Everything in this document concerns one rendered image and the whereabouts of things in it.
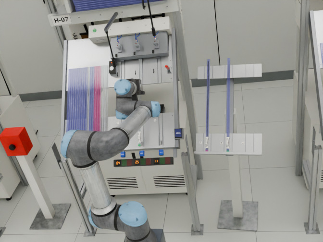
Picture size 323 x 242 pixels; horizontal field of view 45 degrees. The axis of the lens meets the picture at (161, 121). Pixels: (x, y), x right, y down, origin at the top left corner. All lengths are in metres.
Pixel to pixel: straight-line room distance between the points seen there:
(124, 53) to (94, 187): 0.92
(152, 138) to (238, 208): 0.79
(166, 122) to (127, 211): 0.64
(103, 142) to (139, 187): 1.36
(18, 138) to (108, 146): 1.15
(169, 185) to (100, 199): 1.11
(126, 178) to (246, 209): 0.85
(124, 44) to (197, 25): 1.66
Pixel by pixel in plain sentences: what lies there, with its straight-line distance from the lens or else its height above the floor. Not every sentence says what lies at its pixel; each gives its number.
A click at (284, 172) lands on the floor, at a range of 3.00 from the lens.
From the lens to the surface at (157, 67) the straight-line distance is 2.26.
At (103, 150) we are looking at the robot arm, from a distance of 1.47.
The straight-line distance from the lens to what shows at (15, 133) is 2.56.
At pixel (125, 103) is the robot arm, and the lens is 1.84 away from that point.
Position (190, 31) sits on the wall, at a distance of 3.89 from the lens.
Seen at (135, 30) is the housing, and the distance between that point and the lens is 2.30.
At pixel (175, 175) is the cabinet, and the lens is 2.68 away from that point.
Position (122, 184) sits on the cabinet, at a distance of 2.82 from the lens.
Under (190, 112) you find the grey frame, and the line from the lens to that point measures 2.60.
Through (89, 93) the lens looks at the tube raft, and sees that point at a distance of 2.33.
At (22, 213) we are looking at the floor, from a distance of 3.19.
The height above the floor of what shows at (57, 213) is 0.01.
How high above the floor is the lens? 2.00
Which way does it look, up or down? 33 degrees down
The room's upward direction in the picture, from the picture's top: 11 degrees counter-clockwise
